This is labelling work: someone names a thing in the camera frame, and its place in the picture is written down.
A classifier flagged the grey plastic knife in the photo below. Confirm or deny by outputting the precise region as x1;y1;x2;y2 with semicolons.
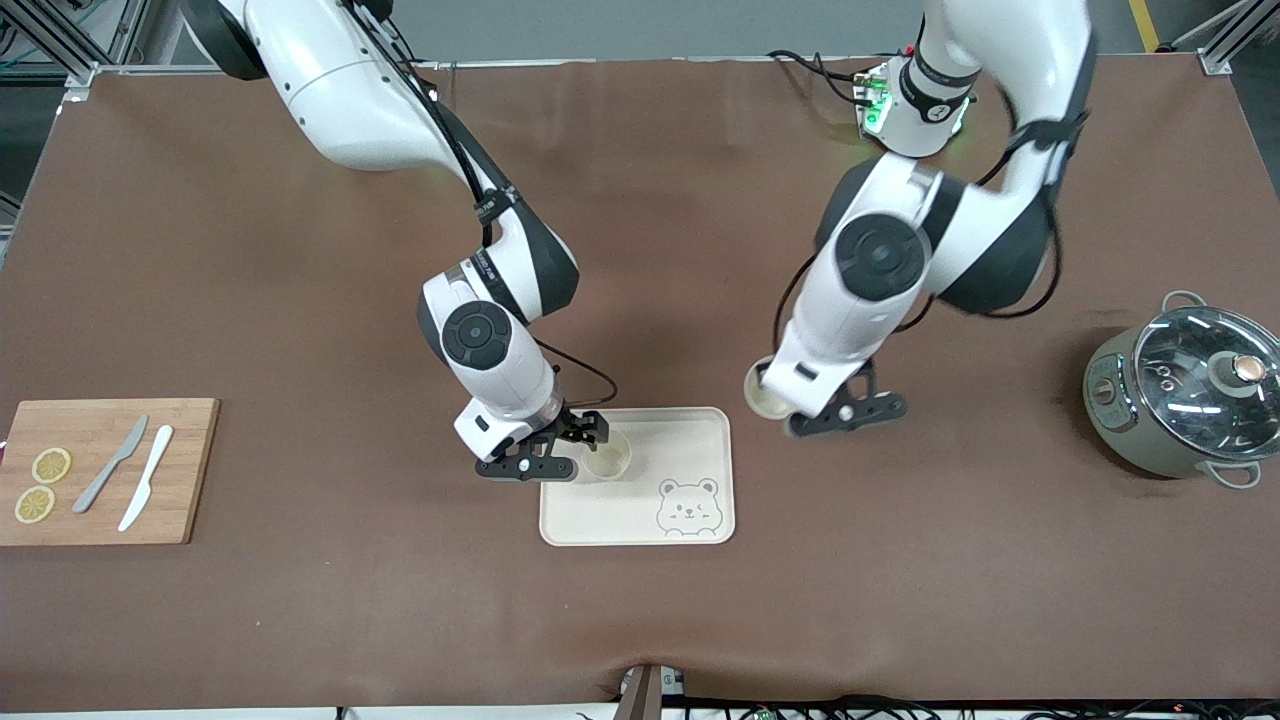
72;415;149;515

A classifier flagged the wooden cutting board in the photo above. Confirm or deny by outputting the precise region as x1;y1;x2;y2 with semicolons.
0;398;220;547

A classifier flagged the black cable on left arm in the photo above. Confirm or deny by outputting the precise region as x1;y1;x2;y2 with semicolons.
773;30;1098;351

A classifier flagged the white plastic knife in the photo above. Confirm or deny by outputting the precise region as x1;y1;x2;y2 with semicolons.
118;425;174;533

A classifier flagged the glass pot lid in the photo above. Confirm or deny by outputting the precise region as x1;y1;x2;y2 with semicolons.
1134;305;1280;433

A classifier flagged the cream tray with bear print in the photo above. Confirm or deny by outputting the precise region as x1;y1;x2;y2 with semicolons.
539;406;736;548

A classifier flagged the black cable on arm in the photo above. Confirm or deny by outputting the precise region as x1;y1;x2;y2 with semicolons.
340;0;619;413
773;30;1098;351

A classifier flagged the grey metal clamp bracket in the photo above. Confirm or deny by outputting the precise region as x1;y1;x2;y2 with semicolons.
613;663;689;720

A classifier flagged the white plastic cup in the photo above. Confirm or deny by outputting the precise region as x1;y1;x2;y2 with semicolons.
743;357;798;419
583;428;634;482

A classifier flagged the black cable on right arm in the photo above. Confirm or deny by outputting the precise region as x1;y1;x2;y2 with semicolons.
340;0;619;413

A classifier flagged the black cable at arm base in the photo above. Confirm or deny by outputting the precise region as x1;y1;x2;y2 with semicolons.
768;48;871;106

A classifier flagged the brown table mat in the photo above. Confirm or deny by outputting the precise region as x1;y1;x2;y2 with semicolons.
0;55;1280;706

